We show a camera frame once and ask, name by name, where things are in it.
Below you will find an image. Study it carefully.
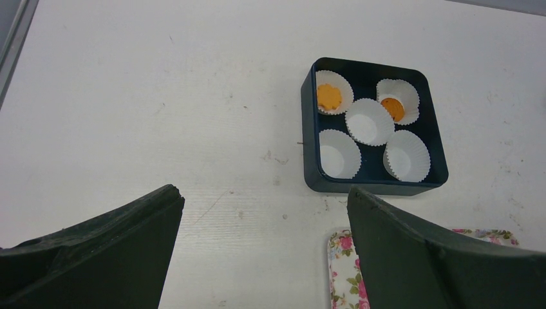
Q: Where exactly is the white paper cup back-right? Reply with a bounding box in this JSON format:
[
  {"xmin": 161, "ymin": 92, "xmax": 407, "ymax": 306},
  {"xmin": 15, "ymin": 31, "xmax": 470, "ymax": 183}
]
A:
[{"xmin": 376, "ymin": 79, "xmax": 420, "ymax": 126}]

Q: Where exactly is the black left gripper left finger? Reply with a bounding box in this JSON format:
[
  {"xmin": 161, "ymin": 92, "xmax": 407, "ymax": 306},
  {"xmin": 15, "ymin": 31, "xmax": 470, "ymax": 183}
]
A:
[{"xmin": 1, "ymin": 185, "xmax": 185, "ymax": 308}]

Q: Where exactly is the floral rectangular tray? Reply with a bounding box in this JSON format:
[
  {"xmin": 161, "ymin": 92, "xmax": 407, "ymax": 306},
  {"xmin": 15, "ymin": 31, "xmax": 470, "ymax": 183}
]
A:
[{"xmin": 326, "ymin": 229, "xmax": 520, "ymax": 308}]

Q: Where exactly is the orange flower cookie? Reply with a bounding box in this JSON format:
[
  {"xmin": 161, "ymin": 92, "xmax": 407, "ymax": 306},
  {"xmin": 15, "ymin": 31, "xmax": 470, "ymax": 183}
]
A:
[{"xmin": 317, "ymin": 84, "xmax": 343, "ymax": 111}]

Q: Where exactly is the dark blue square box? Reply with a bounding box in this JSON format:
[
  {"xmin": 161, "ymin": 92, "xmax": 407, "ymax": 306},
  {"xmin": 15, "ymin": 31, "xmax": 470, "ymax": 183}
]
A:
[{"xmin": 301, "ymin": 57, "xmax": 449, "ymax": 196}]

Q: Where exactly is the white paper cup centre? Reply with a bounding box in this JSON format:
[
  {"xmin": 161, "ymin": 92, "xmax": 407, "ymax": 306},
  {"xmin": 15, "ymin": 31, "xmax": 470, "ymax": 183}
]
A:
[{"xmin": 344, "ymin": 98, "xmax": 395, "ymax": 147}]

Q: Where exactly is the orange round cookie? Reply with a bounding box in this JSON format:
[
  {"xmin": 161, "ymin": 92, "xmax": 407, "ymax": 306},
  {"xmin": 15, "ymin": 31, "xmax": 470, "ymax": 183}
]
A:
[{"xmin": 381, "ymin": 97, "xmax": 405, "ymax": 122}]

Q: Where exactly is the white paper cup back-left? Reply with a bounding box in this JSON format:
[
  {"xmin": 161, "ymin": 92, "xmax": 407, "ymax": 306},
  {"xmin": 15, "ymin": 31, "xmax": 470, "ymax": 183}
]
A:
[{"xmin": 315, "ymin": 70, "xmax": 354, "ymax": 115}]

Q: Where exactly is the white paper cup front-right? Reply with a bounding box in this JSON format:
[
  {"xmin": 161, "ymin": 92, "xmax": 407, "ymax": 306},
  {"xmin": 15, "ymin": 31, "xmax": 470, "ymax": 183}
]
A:
[{"xmin": 383, "ymin": 130, "xmax": 431, "ymax": 183}]

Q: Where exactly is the white paper cup front-left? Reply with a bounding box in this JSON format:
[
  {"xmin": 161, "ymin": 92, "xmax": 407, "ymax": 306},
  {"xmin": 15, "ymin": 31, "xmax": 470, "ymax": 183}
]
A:
[{"xmin": 319, "ymin": 129, "xmax": 361, "ymax": 179}]

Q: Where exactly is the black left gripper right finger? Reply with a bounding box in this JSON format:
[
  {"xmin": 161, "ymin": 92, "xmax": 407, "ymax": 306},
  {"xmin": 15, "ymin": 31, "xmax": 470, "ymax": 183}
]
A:
[{"xmin": 347, "ymin": 187, "xmax": 545, "ymax": 308}]

